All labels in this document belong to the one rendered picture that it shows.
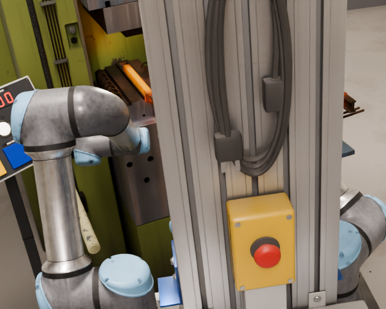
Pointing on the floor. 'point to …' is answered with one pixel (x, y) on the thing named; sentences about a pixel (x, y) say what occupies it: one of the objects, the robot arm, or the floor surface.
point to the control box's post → (24, 224)
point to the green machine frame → (29, 51)
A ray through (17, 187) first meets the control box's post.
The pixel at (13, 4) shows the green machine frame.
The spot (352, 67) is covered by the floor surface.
